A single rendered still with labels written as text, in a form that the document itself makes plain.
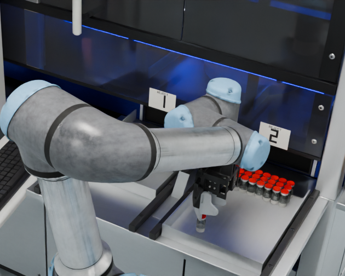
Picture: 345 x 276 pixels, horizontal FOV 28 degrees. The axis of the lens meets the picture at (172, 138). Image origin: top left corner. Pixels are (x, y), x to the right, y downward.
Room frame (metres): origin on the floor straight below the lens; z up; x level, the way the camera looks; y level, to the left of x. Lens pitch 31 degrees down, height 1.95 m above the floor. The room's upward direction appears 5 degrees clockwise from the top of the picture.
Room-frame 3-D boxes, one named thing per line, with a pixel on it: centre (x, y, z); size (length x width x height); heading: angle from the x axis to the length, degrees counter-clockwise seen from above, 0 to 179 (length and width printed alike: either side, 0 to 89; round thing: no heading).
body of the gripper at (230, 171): (1.32, -0.11, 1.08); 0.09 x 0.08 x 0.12; 65
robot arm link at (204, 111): (1.24, -0.05, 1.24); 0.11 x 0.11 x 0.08; 49
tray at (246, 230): (1.40, -0.18, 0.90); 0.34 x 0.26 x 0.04; 154
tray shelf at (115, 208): (1.51, -0.05, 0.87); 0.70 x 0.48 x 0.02; 65
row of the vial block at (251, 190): (1.50, -0.23, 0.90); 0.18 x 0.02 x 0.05; 64
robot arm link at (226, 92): (1.32, -0.10, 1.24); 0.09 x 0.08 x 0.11; 139
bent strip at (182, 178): (1.43, -0.01, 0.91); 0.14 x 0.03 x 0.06; 155
